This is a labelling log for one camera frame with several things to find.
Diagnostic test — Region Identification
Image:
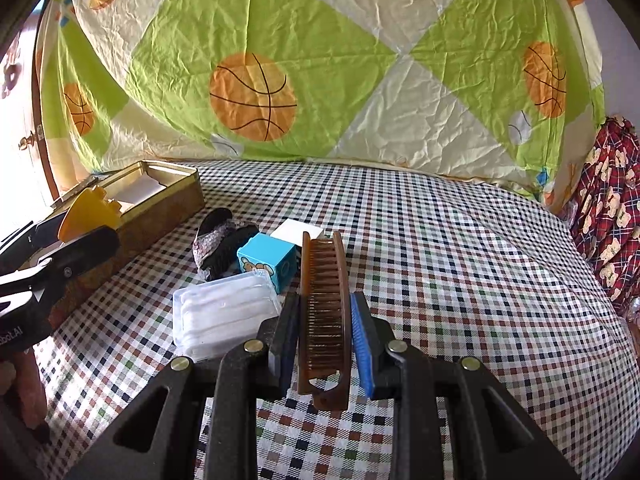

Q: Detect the gold metal tin box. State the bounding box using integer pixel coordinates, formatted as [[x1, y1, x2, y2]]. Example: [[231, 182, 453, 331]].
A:
[[47, 160, 206, 331]]

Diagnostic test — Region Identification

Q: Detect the blue bear toy block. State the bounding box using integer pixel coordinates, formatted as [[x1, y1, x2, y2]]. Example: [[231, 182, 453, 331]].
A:
[[236, 232, 301, 293]]

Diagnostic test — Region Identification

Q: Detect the red bear print cloth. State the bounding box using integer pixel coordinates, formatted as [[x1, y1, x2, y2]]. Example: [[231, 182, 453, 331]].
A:
[[570, 116, 640, 321]]

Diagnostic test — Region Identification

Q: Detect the brown comb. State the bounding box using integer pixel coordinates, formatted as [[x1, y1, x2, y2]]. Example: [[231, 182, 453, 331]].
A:
[[297, 230, 353, 411]]

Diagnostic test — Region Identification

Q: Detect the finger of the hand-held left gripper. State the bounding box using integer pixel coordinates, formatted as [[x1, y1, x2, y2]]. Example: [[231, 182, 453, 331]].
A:
[[0, 220, 64, 274], [29, 227, 122, 307]]

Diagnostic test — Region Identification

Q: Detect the white paper liner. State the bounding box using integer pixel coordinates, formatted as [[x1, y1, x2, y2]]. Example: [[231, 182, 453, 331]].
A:
[[97, 172, 166, 206]]

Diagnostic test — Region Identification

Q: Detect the checkered tablecloth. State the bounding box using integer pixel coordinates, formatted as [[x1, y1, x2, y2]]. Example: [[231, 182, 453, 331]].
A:
[[30, 157, 640, 480]]

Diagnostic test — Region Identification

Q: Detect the person's left hand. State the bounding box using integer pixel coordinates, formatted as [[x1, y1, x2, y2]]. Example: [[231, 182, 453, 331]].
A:
[[0, 347, 51, 433]]

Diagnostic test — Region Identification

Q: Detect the small white box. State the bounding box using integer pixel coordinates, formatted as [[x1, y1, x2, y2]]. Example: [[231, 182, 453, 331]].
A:
[[270, 220, 326, 243]]

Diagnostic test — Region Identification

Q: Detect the basketball print blanket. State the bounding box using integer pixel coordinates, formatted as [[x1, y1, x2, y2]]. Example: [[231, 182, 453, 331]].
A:
[[35, 0, 608, 201]]

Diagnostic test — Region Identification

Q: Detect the wooden door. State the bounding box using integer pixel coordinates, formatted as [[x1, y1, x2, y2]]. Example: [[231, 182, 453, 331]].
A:
[[0, 10, 63, 221]]

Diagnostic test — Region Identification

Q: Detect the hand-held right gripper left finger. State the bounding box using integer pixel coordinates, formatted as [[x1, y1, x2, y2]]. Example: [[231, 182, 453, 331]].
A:
[[65, 292, 303, 480]]

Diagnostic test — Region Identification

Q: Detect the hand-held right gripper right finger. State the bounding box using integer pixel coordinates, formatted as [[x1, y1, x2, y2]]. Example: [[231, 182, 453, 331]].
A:
[[350, 291, 581, 480]]

